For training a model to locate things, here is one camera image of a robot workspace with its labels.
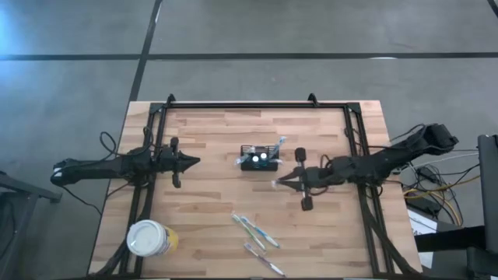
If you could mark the dark furniture leg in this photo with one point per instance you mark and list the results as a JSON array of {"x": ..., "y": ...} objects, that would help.
[{"x": 31, "y": 190}]

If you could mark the white paper sheet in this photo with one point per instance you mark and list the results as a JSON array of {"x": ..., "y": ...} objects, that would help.
[{"x": 422, "y": 227}]

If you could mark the orange white toothbrush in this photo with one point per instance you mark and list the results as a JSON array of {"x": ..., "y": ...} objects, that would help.
[{"x": 274, "y": 183}]

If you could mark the purple white toothbrush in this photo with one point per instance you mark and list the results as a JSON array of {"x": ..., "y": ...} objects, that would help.
[
  {"x": 264, "y": 260},
  {"x": 275, "y": 159}
]

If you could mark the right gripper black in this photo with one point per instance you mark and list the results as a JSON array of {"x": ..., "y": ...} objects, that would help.
[{"x": 317, "y": 179}]

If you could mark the black stand base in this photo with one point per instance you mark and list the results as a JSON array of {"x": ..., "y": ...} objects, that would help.
[{"x": 447, "y": 239}]

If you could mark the black monitor panel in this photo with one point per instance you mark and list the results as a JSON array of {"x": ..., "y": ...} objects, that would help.
[{"x": 488, "y": 186}]

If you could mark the black aluminium table frame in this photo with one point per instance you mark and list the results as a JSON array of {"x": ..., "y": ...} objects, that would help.
[{"x": 253, "y": 105}]

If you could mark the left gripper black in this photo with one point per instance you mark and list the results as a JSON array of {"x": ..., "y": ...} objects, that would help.
[{"x": 167, "y": 161}]

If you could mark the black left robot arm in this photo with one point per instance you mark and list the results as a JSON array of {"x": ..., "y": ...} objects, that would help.
[{"x": 97, "y": 168}]

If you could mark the black power adapter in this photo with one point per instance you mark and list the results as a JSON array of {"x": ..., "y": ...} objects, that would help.
[
  {"x": 428, "y": 172},
  {"x": 422, "y": 204}
]

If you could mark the yellow white wipes canister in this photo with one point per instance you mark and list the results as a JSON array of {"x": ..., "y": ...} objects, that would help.
[{"x": 146, "y": 238}]

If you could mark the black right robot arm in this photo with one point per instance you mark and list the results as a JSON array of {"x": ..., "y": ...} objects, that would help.
[{"x": 381, "y": 163}]

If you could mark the teal mouthwash bottle white cap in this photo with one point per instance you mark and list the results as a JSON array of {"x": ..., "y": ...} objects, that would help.
[
  {"x": 264, "y": 156},
  {"x": 255, "y": 158}
]

